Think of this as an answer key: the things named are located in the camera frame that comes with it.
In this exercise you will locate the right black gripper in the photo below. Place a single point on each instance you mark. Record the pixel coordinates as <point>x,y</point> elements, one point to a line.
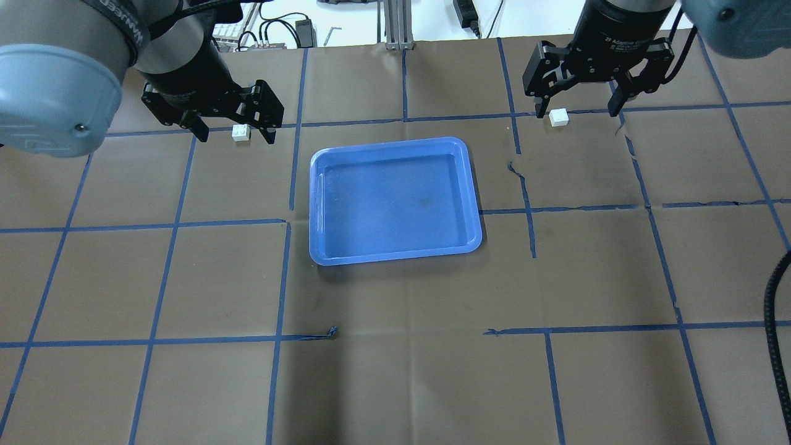
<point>620,32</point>

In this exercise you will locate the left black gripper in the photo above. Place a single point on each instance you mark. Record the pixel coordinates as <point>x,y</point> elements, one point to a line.
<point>188,73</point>

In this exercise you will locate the white block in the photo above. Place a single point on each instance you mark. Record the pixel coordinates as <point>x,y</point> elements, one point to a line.
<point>241,133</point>
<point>559,117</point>

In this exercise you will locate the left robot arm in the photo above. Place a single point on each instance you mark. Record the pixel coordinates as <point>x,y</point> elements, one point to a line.
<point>63,64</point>

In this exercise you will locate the blue plastic tray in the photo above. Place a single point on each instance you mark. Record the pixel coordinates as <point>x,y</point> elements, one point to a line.
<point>392,201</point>

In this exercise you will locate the black power adapter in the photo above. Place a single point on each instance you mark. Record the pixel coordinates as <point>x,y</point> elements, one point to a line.
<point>305,33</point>

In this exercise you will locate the brown paper table cover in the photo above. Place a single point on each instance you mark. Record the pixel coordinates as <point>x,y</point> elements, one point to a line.
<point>161,291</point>

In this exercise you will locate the aluminium frame post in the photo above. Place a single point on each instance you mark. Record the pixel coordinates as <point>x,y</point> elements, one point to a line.
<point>398,30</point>

